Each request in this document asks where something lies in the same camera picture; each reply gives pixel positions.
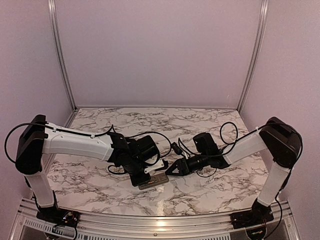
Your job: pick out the right aluminium corner post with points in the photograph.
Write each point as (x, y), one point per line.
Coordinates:
(258, 42)

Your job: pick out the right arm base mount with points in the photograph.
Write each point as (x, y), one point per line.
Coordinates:
(258, 214)

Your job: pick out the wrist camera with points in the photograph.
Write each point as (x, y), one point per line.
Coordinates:
(159, 166)
(179, 151)

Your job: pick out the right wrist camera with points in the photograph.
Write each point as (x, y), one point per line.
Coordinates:
(179, 151)

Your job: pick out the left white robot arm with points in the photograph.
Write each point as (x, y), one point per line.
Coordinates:
(137, 157)

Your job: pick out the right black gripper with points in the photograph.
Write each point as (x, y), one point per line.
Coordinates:
(183, 166)

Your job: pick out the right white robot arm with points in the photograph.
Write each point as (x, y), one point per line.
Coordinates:
(282, 142)

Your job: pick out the aluminium corner post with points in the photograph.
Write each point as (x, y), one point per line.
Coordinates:
(258, 42)
(59, 51)

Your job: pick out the left aluminium corner post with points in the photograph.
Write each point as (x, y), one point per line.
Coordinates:
(59, 51)

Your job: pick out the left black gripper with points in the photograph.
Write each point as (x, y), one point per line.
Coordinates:
(137, 181)

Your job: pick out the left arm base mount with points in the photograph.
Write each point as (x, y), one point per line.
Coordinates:
(56, 215)

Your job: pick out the grey white remote control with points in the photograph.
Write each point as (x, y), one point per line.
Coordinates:
(155, 180)

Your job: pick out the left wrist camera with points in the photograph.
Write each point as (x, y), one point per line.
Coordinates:
(159, 166)

